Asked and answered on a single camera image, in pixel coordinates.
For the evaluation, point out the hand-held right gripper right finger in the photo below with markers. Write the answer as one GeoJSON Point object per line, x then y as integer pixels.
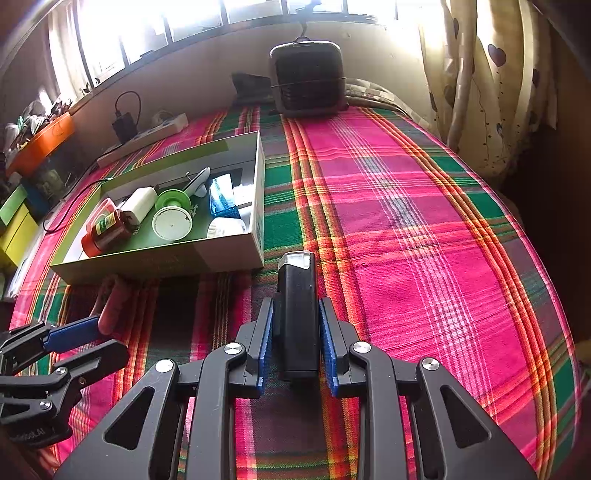
{"type": "Point", "coordinates": [328, 350]}

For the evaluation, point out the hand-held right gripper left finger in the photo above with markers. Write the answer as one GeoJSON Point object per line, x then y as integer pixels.
{"type": "Point", "coordinates": [265, 350]}

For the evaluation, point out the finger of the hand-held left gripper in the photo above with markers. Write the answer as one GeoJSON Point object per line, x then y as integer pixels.
{"type": "Point", "coordinates": [71, 334]}
{"type": "Point", "coordinates": [101, 360]}

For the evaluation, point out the black rectangular device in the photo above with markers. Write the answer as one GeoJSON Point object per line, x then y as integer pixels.
{"type": "Point", "coordinates": [298, 314]}

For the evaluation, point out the pink plastic clip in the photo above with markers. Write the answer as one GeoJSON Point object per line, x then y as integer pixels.
{"type": "Point", "coordinates": [113, 302]}

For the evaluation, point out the red capped bottle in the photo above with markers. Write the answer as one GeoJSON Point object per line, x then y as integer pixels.
{"type": "Point", "coordinates": [106, 233]}

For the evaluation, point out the green white cardboard box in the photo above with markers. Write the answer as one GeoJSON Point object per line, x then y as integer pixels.
{"type": "Point", "coordinates": [184, 258]}

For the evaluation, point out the white power bank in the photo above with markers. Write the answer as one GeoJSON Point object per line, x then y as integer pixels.
{"type": "Point", "coordinates": [138, 204]}

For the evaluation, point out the green white roller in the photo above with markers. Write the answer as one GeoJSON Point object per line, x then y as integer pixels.
{"type": "Point", "coordinates": [171, 224]}

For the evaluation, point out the blue transparent plastic box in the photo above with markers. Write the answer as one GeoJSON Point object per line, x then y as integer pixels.
{"type": "Point", "coordinates": [224, 198]}

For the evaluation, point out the yellow box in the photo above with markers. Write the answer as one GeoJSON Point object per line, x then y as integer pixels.
{"type": "Point", "coordinates": [16, 235]}

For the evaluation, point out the pink green plaid blanket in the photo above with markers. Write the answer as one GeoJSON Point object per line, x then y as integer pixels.
{"type": "Point", "coordinates": [415, 230]}

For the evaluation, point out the clear glass tank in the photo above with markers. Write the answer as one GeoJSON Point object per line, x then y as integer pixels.
{"type": "Point", "coordinates": [53, 177]}

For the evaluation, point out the orange plastic bin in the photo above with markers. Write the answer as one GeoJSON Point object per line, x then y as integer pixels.
{"type": "Point", "coordinates": [44, 143]}

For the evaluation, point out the black charger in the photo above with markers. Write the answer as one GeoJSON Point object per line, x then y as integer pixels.
{"type": "Point", "coordinates": [124, 129]}

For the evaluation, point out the white power strip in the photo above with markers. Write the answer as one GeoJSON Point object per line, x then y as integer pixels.
{"type": "Point", "coordinates": [147, 136]}

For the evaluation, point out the pile of clutter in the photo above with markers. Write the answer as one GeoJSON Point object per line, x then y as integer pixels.
{"type": "Point", "coordinates": [32, 122]}

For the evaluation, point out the printed pillow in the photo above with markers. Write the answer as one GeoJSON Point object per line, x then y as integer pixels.
{"type": "Point", "coordinates": [383, 99]}

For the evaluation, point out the dark wedge-shaped object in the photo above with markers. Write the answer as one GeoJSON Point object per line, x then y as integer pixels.
{"type": "Point", "coordinates": [251, 87]}

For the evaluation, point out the black portable heater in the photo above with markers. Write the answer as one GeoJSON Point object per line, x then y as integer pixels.
{"type": "Point", "coordinates": [307, 78]}

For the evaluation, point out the cream heart print curtain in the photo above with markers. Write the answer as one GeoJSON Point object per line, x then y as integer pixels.
{"type": "Point", "coordinates": [485, 83]}

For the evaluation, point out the window with bars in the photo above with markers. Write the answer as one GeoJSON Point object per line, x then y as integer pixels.
{"type": "Point", "coordinates": [184, 18]}

